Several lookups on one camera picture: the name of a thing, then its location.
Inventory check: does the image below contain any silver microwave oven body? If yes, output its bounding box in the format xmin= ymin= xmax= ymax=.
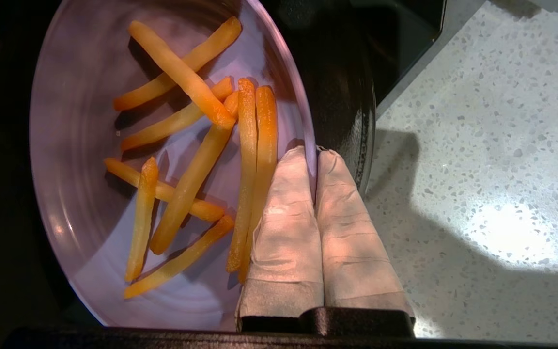
xmin=0 ymin=0 xmax=487 ymax=330

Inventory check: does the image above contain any purple plate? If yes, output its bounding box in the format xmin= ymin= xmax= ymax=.
xmin=29 ymin=0 xmax=317 ymax=333

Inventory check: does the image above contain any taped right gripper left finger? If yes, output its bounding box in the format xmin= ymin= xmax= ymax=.
xmin=235 ymin=145 xmax=326 ymax=333

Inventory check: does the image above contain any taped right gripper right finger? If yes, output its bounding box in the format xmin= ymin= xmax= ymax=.
xmin=315 ymin=148 xmax=416 ymax=323

